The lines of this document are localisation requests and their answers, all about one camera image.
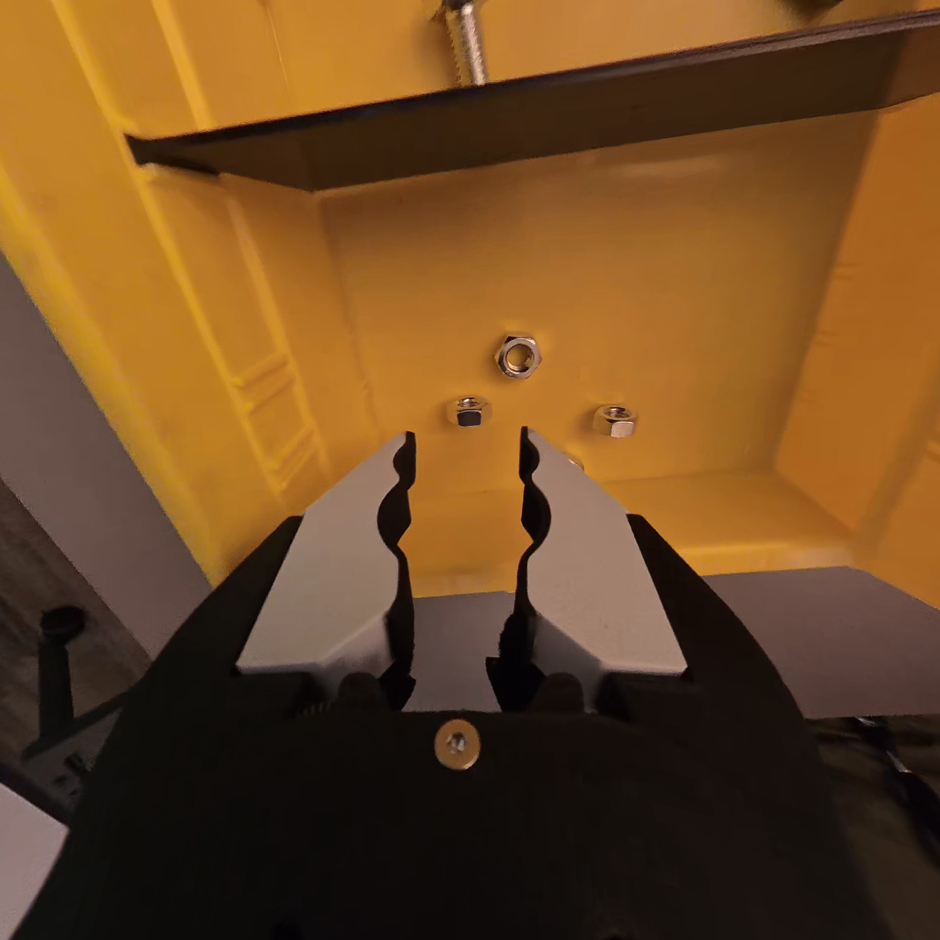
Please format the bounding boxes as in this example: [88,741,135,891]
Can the black knobbed bracket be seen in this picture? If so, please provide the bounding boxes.
[21,606,122,809]

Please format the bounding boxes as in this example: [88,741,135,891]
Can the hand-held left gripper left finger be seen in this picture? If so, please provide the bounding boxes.
[236,430,417,711]

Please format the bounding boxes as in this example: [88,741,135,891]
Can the white panel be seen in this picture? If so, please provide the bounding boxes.
[0,782,69,940]

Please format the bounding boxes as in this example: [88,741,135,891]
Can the yellow plastic bin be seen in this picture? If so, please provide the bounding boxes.
[0,0,940,599]

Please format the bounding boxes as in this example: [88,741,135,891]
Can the steel hex bolt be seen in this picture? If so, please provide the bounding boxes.
[439,0,492,87]

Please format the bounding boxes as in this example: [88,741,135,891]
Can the black cord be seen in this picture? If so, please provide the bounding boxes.
[845,716,940,831]

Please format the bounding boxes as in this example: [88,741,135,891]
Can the black bin divider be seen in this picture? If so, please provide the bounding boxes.
[125,9,940,193]

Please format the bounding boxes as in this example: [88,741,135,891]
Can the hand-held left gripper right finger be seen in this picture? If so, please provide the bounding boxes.
[487,424,689,712]

